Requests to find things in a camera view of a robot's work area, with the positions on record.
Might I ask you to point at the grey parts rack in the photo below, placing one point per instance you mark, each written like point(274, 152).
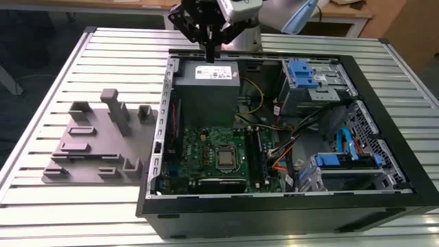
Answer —
point(96, 133)

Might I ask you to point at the black RAM slot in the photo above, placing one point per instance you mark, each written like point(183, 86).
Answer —
point(254, 154)

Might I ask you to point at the CPU socket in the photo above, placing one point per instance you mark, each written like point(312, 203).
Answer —
point(215, 169)

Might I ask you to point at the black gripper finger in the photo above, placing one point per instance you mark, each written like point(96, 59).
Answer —
point(187, 25)
point(232, 32)

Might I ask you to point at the brown wooden cabinet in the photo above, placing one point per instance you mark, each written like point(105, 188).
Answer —
point(404, 25)

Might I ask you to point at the silver CPU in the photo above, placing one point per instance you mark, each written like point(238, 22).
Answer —
point(227, 158)

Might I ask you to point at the wooden desk white frame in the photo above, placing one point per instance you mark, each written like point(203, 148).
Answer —
point(103, 3)
point(343, 11)

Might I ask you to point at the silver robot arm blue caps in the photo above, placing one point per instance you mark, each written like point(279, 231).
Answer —
point(247, 38)

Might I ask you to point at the grey power supply unit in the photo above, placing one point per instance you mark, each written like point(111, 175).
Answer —
point(205, 103)

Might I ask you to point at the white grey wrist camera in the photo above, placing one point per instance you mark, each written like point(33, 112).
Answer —
point(242, 10)

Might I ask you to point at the green motherboard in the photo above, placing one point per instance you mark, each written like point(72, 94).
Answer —
point(201, 144)

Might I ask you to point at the hard disk in blue carrier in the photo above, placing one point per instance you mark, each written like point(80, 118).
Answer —
point(331, 160)

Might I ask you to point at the metal drive cage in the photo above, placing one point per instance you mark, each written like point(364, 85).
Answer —
point(322, 95)

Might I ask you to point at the metal disk bay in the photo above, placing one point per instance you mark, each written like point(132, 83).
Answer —
point(350, 175)

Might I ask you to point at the white metal leg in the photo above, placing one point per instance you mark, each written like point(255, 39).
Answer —
point(12, 82)

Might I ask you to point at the blue drive carrier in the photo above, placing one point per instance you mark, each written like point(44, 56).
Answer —
point(302, 69)

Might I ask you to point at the black PC case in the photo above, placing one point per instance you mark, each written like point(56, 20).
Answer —
point(274, 221)

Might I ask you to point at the black graphics card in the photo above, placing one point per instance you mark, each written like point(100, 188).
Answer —
point(223, 184)

